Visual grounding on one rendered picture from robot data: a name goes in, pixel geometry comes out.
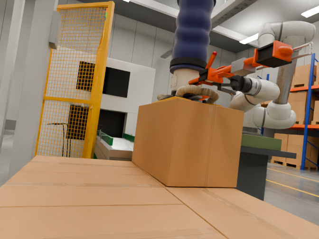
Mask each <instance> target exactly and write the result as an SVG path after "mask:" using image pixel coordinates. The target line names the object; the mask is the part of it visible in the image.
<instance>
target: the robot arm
mask: <svg viewBox="0 0 319 239"><path fill-rule="evenodd" d="M315 30H316V28H315V26H314V25H313V24H311V23H308V22H304V21H286V22H271V21H269V22H266V23H264V24H263V25H262V26H261V28H260V30H259V32H258V37H257V39H258V45H259V48H260V47H263V46H265V45H268V44H270V43H272V42H274V40H277V41H280V42H282V43H285V44H288V45H290V46H292V48H295V47H298V46H301V45H304V44H305V43H309V42H310V41H311V40H312V39H313V38H314V36H315ZM301 49H302V48H300V49H297V50H294V51H293V54H292V55H291V57H295V56H298V55H299V51H300V50H301ZM297 60H298V59H294V60H292V63H291V64H286V65H283V66H279V70H278V74H277V79H276V84H274V83H272V82H270V81H268V80H263V79H256V77H257V75H258V74H259V72H260V71H261V70H256V71H255V73H252V74H248V75H247V76H246V77H241V76H239V75H235V76H232V77H228V79H229V80H230V83H217V82H214V81H210V80H207V79H206V80H205V81H206V82H210V83H212V85H215V86H217V87H218V89H217V90H219V91H222V92H226V93H229V94H230V95H232V96H233V95H234V97H233V99H232V100H231V102H230V104H229V108H231V109H235V110H241V111H244V121H243V131H242V134H246V135H253V136H260V137H263V135H262V134H259V133H258V127H265V128H270V129H288V128H291V127H292V126H294V124H295V122H296V114H295V112H294V111H293V110H291V106H290V104H289V103H288V99H289V94H290V90H291V84H292V80H293V76H294V73H295V68H296V64H297ZM260 67H263V66H262V65H261V66H258V67H256V69H257V68H260ZM223 87H231V88H232V89H233V91H232V90H229V89H226V88H223ZM236 91H237V92H236ZM271 100H272V101H271ZM265 101H271V102H270V103H269V104H268V106H267V108H264V107H261V104H260V103H262V102H265Z"/></svg>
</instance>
